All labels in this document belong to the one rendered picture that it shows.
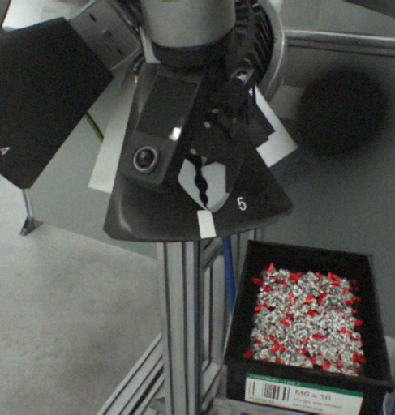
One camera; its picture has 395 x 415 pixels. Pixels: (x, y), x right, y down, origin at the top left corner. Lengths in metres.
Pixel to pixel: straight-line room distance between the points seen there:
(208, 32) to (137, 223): 0.24
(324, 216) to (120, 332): 0.81
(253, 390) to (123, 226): 0.23
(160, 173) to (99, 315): 1.48
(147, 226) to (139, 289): 1.40
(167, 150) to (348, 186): 1.14
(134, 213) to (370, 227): 1.10
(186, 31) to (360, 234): 1.25
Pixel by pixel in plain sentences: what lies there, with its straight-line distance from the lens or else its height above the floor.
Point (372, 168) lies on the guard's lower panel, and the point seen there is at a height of 0.65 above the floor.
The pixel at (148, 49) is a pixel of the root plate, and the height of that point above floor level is 1.12.
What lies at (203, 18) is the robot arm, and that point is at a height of 1.20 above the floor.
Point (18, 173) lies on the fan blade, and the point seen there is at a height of 0.94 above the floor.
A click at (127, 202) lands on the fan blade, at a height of 0.99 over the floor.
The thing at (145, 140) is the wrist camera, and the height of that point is 1.11.
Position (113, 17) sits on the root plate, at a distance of 0.72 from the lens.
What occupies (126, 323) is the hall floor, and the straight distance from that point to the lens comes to 1.81.
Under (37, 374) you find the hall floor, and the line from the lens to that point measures 1.72.
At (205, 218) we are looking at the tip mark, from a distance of 0.55.
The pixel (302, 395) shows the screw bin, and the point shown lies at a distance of 0.55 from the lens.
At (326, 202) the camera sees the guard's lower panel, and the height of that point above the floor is 0.50.
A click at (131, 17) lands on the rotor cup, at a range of 0.68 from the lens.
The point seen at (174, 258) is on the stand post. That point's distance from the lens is 1.02.
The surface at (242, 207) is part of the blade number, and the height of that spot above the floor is 0.98.
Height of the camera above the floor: 1.27
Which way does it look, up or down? 32 degrees down
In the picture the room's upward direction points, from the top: straight up
